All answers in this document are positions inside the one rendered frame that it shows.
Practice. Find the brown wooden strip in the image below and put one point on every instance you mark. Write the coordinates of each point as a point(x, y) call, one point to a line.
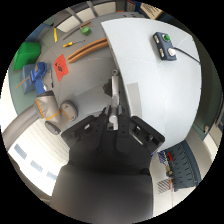
point(89, 51)
point(87, 45)

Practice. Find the green round tin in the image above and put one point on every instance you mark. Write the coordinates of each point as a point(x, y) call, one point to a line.
point(85, 31)

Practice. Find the red stained cloth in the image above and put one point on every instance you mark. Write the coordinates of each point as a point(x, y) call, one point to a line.
point(60, 67)

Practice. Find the blue framed notice board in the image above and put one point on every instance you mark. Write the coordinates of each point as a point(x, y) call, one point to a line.
point(130, 5)

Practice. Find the wood framed wall sign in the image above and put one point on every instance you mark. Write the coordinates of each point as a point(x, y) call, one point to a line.
point(151, 9)

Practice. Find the blue pegboard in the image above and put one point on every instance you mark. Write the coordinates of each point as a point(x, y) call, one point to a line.
point(183, 168)

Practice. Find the thin wooden stick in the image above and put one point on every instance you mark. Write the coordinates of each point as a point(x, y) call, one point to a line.
point(22, 82)

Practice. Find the grey framed window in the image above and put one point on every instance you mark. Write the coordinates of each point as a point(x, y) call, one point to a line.
point(82, 12)

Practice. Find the black pen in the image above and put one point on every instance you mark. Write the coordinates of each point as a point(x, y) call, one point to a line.
point(51, 79)

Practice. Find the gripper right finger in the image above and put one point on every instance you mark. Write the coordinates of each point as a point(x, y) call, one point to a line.
point(127, 124)

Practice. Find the green push button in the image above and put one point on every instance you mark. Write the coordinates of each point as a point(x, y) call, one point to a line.
point(166, 37)

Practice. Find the white roller door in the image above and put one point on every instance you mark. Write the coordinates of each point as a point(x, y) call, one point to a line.
point(38, 150)

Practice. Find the green bin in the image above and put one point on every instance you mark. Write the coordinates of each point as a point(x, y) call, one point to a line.
point(27, 55)

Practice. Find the white round knob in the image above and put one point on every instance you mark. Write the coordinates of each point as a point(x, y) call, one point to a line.
point(171, 51)

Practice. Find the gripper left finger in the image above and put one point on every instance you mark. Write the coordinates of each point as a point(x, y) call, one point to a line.
point(95, 122)

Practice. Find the dark blue control box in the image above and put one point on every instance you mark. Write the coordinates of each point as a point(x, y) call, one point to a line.
point(161, 48)

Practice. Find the black rod set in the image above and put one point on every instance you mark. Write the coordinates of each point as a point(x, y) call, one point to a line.
point(163, 186)

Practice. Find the pale blue box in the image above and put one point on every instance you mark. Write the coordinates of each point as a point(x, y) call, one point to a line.
point(26, 82)

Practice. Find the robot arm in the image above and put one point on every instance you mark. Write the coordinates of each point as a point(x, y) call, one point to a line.
point(47, 103)

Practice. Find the pale grey enclosure body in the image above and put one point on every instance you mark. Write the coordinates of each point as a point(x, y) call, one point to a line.
point(157, 87)

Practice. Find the blue bench vise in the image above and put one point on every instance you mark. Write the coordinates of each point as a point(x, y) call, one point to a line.
point(37, 73)

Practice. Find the white wall switch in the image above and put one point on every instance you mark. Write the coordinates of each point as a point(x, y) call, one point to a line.
point(206, 128)

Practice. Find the white and grey lever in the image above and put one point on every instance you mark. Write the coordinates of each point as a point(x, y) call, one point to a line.
point(115, 87)

